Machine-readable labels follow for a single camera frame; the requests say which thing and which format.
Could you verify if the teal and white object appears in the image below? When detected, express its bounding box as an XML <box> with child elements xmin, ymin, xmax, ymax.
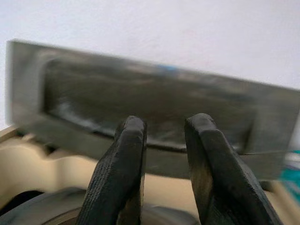
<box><xmin>279</xmin><ymin>151</ymin><xmax>300</xmax><ymax>203</ymax></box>

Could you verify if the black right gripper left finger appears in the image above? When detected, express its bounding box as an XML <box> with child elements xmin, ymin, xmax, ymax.
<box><xmin>76</xmin><ymin>115</ymin><xmax>148</xmax><ymax>225</ymax></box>

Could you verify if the grey washer detergent drawer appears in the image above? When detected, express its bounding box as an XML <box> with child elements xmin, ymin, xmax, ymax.
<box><xmin>5</xmin><ymin>39</ymin><xmax>300</xmax><ymax>186</ymax></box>

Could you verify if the dark round washer door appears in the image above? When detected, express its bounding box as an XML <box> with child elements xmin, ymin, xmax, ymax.
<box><xmin>0</xmin><ymin>187</ymin><xmax>198</xmax><ymax>225</ymax></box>

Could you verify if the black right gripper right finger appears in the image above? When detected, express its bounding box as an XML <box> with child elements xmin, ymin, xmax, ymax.
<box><xmin>184</xmin><ymin>113</ymin><xmax>285</xmax><ymax>225</ymax></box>

